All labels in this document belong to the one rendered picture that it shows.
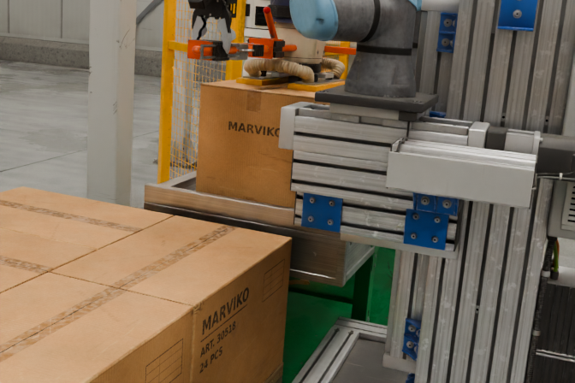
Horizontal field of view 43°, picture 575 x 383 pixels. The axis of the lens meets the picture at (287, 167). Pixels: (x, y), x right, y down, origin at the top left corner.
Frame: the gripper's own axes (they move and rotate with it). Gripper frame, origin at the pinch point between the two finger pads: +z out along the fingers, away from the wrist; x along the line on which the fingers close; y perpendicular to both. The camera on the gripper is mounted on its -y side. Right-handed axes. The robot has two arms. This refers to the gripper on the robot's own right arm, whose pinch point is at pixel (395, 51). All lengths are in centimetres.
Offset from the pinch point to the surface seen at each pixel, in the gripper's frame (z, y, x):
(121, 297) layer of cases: 52, 138, -18
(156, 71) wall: 111, -748, -609
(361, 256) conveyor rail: 63, 46, 9
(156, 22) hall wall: 33, -762, -621
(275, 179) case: 39, 61, -17
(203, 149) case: 34, 61, -43
